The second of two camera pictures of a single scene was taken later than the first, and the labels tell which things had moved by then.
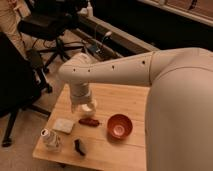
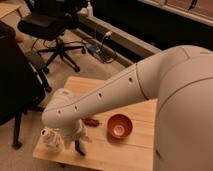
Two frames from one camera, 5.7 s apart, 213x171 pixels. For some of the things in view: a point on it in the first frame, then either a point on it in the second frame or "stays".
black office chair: (49, 19) stays
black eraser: (78, 147) stays
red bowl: (119, 126) stays
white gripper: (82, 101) to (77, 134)
